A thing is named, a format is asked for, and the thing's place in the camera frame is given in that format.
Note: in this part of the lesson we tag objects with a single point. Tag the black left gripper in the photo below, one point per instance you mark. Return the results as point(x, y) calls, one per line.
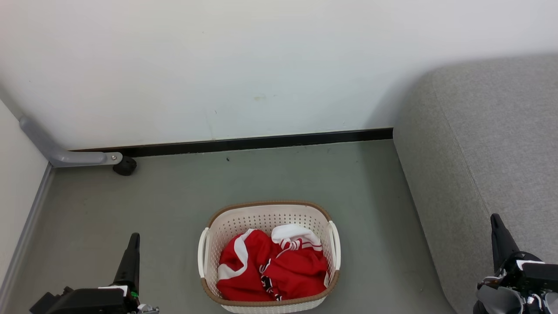
point(83, 301)

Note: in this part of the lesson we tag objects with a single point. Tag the grey wall skirting strip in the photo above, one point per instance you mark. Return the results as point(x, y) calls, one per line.
point(26, 231)

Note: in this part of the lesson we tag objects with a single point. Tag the black baseboard strip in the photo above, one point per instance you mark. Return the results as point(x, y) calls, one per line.
point(261, 142)

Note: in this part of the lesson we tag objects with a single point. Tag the grey fabric sofa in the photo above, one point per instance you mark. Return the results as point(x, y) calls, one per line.
point(488, 152)

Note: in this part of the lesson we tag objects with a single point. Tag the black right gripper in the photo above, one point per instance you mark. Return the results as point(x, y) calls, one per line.
point(536, 274)

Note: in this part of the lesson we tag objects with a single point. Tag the black caster wheel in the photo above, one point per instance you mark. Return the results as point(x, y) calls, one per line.
point(125, 166)

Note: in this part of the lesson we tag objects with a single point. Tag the red and white garment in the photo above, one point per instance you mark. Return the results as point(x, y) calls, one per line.
point(287, 274)

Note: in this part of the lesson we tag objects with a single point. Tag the grey metal frame leg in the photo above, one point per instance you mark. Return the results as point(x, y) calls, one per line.
point(56, 155)

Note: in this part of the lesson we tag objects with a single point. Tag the white perforated laundry basket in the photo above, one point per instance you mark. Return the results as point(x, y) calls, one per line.
point(261, 218)

